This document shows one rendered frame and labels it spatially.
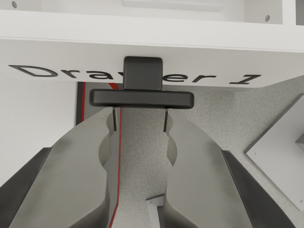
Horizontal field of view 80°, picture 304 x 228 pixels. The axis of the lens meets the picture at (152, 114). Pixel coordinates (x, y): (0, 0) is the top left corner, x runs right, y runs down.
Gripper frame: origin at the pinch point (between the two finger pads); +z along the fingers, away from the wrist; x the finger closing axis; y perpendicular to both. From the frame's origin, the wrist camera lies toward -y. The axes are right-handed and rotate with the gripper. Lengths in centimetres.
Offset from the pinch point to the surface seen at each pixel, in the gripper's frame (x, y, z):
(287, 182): 82, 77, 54
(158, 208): 9, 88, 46
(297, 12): 24.4, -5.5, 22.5
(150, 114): 5, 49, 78
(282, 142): 79, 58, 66
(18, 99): -18.2, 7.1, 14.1
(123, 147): -10, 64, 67
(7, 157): -19.2, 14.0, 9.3
